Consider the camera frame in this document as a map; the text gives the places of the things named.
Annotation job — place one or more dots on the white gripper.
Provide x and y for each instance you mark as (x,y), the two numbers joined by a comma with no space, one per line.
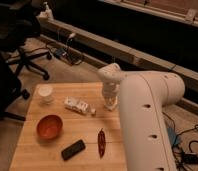
(109,92)

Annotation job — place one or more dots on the white sponge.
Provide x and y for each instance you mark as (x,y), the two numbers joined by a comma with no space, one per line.
(111,107)

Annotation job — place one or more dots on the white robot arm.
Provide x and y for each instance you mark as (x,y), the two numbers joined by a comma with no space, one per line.
(140,96)

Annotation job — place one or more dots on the red chili pepper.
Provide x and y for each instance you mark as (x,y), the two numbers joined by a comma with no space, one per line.
(101,143)

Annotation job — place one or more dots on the power strip on floor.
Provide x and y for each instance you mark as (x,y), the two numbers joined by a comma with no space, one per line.
(62,54)

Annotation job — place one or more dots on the white plastic cup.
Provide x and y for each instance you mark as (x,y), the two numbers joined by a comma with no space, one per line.
(45,94)

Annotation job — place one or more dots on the black remote control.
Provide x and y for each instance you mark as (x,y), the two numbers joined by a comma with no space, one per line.
(73,149)

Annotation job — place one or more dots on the red bowl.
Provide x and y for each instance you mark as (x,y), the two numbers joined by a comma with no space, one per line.
(49,127)

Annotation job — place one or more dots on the blue box on floor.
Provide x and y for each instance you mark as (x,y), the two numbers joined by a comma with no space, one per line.
(174,139)

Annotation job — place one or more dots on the white spray bottle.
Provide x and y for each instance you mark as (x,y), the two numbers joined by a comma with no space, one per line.
(47,13)

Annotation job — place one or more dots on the black office chair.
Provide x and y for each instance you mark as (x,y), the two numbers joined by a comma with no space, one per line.
(20,23)

